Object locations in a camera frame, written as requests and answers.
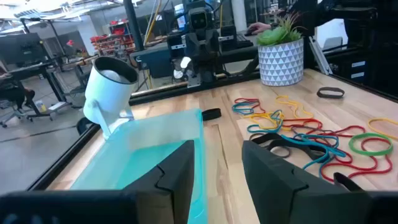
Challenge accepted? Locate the yellow hose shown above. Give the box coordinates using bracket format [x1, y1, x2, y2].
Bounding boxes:
[143, 0, 163, 47]

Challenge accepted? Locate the black monitor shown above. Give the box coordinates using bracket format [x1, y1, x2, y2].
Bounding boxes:
[0, 32, 48, 67]

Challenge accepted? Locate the teal rubber band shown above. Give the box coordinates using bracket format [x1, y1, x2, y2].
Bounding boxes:
[247, 110, 284, 134]
[281, 133, 346, 171]
[231, 100, 262, 116]

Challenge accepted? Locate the teal translucent plastic bin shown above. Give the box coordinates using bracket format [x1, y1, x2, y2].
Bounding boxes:
[70, 108, 208, 224]

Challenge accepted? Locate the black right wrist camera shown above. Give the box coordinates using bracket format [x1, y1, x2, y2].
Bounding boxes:
[188, 6, 210, 32]

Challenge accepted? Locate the long yellow rubber band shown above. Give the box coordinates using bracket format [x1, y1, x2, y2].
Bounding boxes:
[368, 117, 398, 141]

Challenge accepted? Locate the black aluminium table frame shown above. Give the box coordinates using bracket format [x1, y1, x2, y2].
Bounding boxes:
[27, 35, 398, 191]

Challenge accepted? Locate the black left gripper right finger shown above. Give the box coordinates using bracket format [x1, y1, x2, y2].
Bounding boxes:
[241, 139, 369, 224]

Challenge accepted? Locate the black equipment rack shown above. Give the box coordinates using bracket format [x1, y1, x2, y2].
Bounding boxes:
[323, 0, 398, 100]

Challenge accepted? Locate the silver aluminium extrusion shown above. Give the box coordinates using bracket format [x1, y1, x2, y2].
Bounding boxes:
[307, 35, 334, 76]

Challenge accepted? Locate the red parts shelf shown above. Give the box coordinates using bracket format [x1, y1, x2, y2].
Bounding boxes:
[89, 19, 137, 59]

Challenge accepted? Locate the wide green rubber band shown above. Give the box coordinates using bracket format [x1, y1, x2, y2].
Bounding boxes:
[348, 133, 394, 157]

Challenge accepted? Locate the black desk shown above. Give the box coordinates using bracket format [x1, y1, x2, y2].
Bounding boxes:
[7, 60, 68, 121]

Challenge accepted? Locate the black pillar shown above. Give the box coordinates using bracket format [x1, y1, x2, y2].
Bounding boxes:
[123, 0, 146, 52]

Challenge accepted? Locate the succulent in white patterned pot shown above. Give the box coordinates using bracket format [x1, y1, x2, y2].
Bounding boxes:
[256, 12, 306, 88]

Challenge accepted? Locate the black keyboard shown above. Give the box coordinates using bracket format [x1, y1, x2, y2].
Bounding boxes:
[236, 32, 255, 49]

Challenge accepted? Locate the wide black rubber band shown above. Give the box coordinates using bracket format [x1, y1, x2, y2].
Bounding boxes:
[201, 107, 223, 122]
[250, 133, 327, 160]
[316, 86, 345, 100]

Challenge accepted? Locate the dark blue cabinet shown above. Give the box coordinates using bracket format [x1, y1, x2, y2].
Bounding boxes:
[129, 43, 175, 79]

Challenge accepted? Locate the office chair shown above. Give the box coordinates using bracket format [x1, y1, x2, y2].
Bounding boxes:
[0, 93, 34, 129]

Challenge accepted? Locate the person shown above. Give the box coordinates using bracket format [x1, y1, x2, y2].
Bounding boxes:
[273, 0, 343, 35]
[0, 67, 35, 110]

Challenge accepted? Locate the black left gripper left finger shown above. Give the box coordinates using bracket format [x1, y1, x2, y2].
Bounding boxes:
[123, 139, 196, 224]

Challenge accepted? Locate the person's hand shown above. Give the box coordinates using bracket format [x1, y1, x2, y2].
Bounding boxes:
[248, 21, 273, 35]

